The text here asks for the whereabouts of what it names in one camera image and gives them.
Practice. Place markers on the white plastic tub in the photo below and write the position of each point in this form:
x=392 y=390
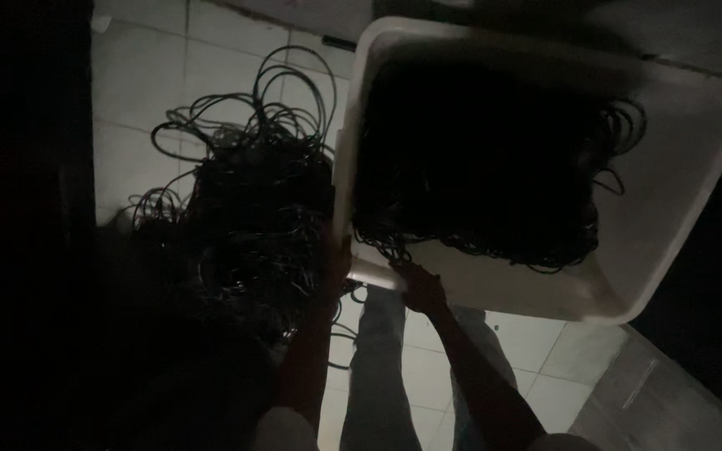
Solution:
x=662 y=207

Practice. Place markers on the person's left hand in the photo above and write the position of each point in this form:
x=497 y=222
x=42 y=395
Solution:
x=334 y=266

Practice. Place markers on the person's left fingers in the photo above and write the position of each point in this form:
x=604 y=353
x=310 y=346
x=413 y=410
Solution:
x=339 y=245

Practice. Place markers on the person's grey trousers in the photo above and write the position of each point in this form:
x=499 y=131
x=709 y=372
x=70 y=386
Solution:
x=386 y=376

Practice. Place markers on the person's right hand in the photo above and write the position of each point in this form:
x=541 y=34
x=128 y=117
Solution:
x=422 y=289

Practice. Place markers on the person's right fingers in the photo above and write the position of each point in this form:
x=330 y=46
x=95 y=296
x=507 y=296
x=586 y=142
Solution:
x=406 y=272

